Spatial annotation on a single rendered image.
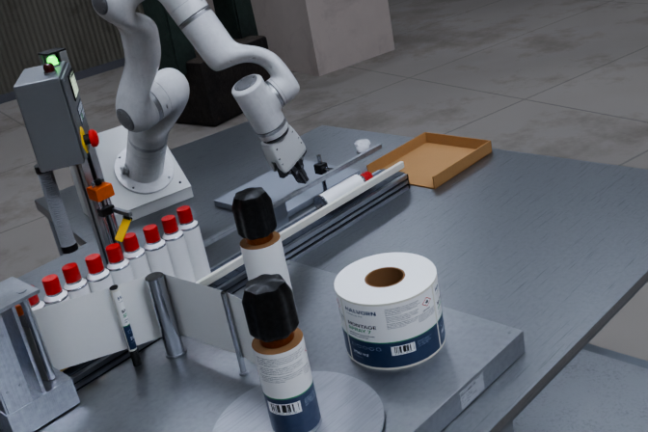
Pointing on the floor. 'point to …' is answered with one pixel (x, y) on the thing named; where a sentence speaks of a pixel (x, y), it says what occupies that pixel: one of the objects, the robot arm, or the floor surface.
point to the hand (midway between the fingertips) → (300, 175)
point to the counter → (319, 6)
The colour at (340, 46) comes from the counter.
